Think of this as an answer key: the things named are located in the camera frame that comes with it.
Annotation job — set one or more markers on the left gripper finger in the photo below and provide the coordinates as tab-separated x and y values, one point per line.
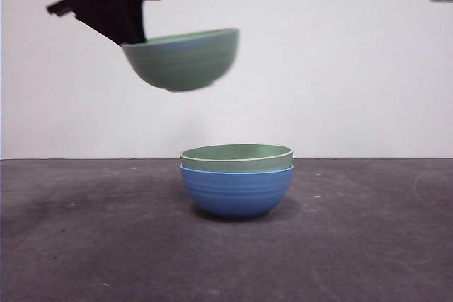
106	22
133	19

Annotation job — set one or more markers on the green ribbed bowl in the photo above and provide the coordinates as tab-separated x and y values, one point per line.
180	65
233	165

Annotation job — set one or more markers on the blue ribbed bowl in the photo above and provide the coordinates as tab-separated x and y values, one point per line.
237	196

